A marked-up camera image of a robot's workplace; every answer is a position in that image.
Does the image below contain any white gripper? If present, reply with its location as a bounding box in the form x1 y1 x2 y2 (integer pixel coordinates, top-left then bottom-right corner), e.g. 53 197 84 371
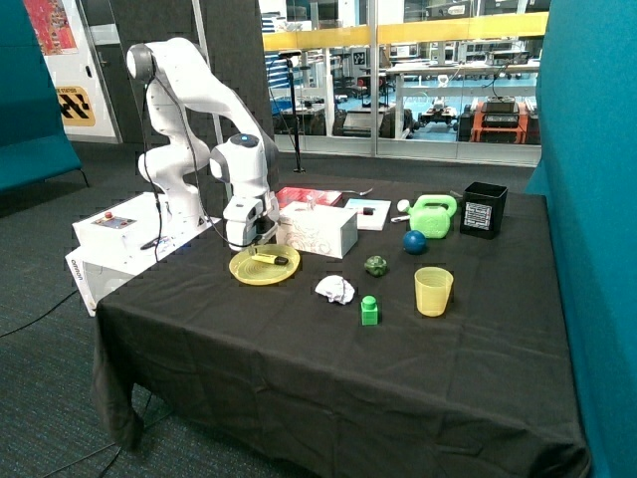
223 192 280 257

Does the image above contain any yellow highlighter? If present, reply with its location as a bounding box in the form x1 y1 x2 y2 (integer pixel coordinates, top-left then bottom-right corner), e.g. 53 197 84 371
251 253 289 266

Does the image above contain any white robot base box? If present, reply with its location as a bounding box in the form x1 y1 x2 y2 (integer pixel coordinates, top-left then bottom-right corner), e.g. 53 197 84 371
66 192 219 316

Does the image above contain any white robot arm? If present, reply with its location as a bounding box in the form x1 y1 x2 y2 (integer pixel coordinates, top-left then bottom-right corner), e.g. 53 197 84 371
126 38 280 251

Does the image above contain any red book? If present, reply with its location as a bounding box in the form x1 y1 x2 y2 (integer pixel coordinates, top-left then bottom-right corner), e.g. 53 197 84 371
276 186 342 209

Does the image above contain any light blue book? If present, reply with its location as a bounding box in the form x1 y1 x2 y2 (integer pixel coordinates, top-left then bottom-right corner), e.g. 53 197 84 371
344 198 391 231

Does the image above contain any yellow plastic plate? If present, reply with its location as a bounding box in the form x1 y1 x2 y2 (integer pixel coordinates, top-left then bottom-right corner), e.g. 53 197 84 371
229 244 301 286

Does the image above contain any white cardboard box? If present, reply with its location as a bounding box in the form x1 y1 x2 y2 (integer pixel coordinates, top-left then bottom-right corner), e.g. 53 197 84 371
276 201 358 259

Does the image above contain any crumpled white paper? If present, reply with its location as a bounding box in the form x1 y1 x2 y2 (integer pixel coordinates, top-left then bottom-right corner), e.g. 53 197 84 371
315 275 355 305

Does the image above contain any metal spoon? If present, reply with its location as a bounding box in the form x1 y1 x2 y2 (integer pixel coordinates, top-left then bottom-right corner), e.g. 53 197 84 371
340 187 374 197

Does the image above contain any dark green toy vegetable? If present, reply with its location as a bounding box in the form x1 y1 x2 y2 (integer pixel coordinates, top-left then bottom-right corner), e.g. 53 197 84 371
364 255 388 278

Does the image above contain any green toy block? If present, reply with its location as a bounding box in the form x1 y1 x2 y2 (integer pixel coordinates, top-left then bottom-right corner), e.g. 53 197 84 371
360 296 379 326

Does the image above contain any white marker pen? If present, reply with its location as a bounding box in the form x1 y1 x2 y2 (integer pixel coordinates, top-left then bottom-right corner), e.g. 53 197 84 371
390 215 410 223

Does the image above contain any blue ball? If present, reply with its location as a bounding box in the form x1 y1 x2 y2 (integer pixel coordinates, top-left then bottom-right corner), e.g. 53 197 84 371
402 230 427 255

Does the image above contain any green toy watering can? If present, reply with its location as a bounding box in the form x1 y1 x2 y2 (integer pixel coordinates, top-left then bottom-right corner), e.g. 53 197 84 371
397 194 458 239

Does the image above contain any yellow plastic cup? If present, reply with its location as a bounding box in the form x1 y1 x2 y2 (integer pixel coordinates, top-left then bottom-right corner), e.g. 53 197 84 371
414 267 454 318

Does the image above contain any black tripod stand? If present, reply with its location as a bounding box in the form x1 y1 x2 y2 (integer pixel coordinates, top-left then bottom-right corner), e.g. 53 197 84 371
278 49 306 173

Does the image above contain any black tablecloth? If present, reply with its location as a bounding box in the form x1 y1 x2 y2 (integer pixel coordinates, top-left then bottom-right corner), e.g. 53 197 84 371
92 194 592 477

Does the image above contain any yellow black warning sign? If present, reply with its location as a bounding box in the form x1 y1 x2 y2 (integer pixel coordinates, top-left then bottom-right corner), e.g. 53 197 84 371
56 86 96 127

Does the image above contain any black square bin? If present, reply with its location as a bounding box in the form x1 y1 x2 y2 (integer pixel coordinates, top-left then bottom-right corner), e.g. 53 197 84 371
460 181 509 239

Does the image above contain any teal sofa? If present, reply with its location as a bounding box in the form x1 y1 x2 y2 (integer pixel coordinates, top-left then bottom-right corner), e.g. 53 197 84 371
1 1 83 192

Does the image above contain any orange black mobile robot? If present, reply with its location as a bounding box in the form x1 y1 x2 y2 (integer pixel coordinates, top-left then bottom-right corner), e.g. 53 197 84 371
457 96 540 145

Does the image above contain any red poster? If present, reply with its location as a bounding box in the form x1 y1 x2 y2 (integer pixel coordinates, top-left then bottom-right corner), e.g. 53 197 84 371
23 0 79 57

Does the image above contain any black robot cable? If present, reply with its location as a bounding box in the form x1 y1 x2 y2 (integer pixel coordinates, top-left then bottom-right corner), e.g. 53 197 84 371
140 74 250 265

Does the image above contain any teal partition wall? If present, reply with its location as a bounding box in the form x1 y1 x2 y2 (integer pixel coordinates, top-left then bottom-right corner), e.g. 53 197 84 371
528 1 636 477

